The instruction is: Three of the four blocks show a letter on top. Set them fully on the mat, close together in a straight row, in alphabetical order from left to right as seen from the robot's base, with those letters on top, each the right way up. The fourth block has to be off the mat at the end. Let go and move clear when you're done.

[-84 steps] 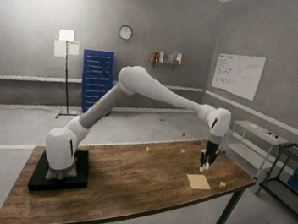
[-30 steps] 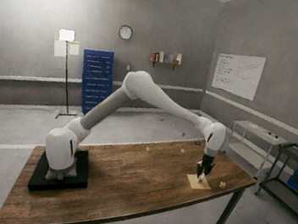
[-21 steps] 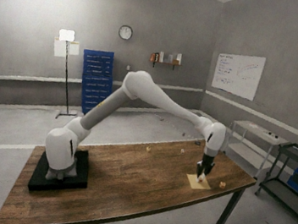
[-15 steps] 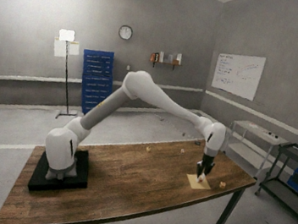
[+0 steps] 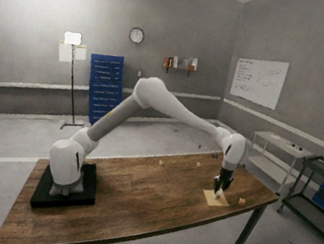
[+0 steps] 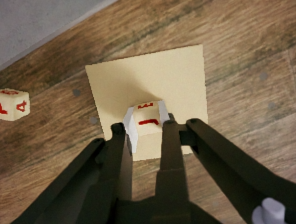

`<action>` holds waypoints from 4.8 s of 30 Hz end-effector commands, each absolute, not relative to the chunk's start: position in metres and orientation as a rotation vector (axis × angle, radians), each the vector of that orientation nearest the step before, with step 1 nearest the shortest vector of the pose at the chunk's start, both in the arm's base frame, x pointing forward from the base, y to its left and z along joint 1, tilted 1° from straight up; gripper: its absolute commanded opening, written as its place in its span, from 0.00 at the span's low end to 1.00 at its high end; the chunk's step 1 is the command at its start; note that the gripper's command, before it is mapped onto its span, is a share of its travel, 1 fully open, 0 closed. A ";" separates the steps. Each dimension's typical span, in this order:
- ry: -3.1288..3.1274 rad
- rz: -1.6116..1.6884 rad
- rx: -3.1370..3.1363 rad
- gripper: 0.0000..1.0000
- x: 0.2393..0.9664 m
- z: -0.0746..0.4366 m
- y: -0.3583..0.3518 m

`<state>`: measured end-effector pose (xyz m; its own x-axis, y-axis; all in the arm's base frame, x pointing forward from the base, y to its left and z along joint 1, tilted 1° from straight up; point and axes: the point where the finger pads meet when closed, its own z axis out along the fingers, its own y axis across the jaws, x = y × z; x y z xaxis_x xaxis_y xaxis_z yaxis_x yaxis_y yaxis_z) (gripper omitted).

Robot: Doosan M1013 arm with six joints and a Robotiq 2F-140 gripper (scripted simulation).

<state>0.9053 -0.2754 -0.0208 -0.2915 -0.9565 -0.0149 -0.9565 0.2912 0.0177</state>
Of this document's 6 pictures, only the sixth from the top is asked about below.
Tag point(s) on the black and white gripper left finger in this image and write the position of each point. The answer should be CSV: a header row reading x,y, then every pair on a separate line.
x,y
70,194

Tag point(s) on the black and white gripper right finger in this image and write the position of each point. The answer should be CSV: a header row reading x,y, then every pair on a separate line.
x,y
257,194

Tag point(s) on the beige square mat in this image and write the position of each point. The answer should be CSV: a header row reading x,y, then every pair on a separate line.
x,y
175,76

